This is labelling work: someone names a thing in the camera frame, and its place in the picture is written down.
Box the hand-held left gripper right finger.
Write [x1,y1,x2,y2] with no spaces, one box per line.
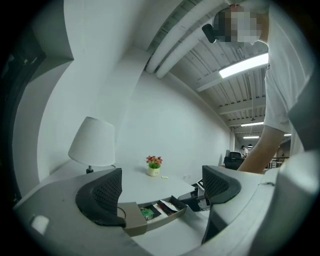
[189,149,319,256]

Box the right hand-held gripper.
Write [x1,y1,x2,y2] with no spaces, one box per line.
[177,180,211,213]

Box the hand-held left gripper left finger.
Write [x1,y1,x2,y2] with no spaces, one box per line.
[12,167,146,256]

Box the white printed paper packet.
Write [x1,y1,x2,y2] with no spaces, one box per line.
[158,199,177,216]

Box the olive drawer box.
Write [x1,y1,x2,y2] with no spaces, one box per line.
[117,195,188,237]

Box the dark green object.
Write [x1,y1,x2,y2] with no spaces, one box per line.
[138,204,162,222]

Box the person's right forearm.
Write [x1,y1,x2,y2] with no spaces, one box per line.
[236,124,286,175]

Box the potted red flower plant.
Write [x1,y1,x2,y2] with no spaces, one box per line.
[146,155,163,177]

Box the white table lamp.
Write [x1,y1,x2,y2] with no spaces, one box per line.
[68,116,116,175]

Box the person's white shirt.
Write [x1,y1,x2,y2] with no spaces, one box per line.
[259,3,316,156]

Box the person's head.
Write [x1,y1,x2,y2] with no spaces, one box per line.
[214,2,271,48]

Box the white ceiling duct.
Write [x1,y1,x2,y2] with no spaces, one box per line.
[145,0,226,75]
[154,14,218,79]

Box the black head-worn camera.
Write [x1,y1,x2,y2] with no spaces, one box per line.
[201,22,219,44]

